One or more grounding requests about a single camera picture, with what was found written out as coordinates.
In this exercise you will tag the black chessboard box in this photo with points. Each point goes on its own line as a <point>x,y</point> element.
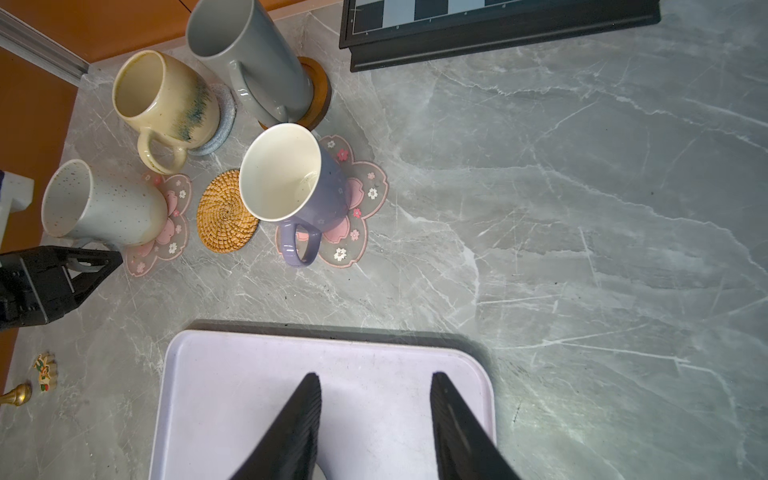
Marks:
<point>385,33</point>

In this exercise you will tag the small brass object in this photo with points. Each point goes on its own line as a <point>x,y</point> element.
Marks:
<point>17,396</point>

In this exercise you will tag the white cream mug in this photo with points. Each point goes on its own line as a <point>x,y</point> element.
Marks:
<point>82,202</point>

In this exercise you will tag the speckled grey mug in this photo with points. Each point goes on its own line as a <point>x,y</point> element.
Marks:
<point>238,41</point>

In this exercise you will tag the lilac mug cream inside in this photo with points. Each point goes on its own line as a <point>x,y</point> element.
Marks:
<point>287,178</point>

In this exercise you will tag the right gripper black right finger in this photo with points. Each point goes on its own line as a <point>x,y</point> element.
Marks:
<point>463,449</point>

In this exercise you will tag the pink flower silicone coaster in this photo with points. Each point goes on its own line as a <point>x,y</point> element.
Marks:
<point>367,188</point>

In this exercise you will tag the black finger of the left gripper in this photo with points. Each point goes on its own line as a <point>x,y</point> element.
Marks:
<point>86,269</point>

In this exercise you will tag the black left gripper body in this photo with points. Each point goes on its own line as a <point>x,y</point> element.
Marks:
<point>33,287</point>

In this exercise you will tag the blue woven round coaster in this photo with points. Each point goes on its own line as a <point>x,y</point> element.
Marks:
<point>227,111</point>

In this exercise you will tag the beige yellow mug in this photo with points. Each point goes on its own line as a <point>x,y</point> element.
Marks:
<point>169,104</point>

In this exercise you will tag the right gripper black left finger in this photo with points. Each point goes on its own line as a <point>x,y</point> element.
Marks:
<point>288,449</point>

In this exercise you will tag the brown wooden round coaster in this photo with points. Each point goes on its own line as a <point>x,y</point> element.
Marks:
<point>318,96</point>

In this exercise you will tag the lilac plastic tray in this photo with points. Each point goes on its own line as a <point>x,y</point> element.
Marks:
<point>221,391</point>

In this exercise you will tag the woven rattan round coaster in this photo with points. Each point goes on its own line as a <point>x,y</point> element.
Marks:
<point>224,224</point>

